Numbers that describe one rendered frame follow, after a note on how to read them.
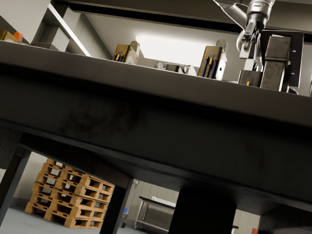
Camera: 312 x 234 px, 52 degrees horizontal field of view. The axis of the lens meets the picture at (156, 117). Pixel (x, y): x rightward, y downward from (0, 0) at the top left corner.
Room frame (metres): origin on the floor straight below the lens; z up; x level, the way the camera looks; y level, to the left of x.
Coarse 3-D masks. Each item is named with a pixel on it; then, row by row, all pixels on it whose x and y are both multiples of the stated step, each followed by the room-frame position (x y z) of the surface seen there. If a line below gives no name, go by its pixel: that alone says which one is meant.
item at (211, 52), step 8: (208, 48) 0.90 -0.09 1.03; (216, 48) 0.89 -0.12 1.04; (208, 56) 0.89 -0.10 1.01; (216, 56) 0.88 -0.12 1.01; (224, 56) 0.92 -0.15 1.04; (208, 64) 0.89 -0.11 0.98; (216, 64) 0.88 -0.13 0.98; (224, 64) 0.94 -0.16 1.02; (200, 72) 0.90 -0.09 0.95; (208, 72) 0.88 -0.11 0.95; (216, 72) 0.89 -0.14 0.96
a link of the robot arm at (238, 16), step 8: (216, 0) 1.15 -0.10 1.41; (224, 0) 1.13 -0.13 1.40; (232, 0) 1.11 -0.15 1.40; (240, 0) 1.11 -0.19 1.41; (224, 8) 1.24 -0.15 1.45; (232, 8) 1.25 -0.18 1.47; (232, 16) 1.30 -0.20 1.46; (240, 16) 1.30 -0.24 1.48; (240, 24) 1.35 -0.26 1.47; (240, 32) 1.54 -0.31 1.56; (240, 40) 1.54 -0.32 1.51
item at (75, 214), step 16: (48, 160) 4.42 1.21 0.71; (48, 176) 4.38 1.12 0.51; (64, 176) 4.33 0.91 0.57; (80, 176) 4.26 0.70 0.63; (64, 192) 4.30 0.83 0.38; (80, 192) 4.21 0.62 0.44; (96, 192) 4.66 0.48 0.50; (32, 208) 4.42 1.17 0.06; (48, 208) 4.33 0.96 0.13; (64, 208) 5.03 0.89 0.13; (80, 208) 4.29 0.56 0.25; (96, 208) 4.85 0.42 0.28; (64, 224) 4.23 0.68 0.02; (80, 224) 4.67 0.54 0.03; (96, 224) 5.09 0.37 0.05
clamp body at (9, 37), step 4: (0, 32) 1.33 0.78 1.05; (4, 32) 1.33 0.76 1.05; (8, 32) 1.34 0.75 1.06; (0, 36) 1.33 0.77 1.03; (4, 36) 1.33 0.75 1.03; (8, 36) 1.34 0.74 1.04; (12, 36) 1.36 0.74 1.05; (4, 40) 1.33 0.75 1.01; (8, 40) 1.35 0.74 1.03; (12, 40) 1.37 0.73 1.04; (16, 40) 1.38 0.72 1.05
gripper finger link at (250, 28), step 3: (249, 21) 1.03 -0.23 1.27; (255, 21) 1.03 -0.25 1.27; (249, 24) 1.03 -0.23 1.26; (252, 24) 1.03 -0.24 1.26; (249, 27) 1.02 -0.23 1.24; (252, 27) 1.02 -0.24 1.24; (246, 30) 1.02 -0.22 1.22; (249, 30) 1.01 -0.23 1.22; (252, 30) 1.01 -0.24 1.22; (249, 33) 1.02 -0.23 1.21; (249, 36) 1.01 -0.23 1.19
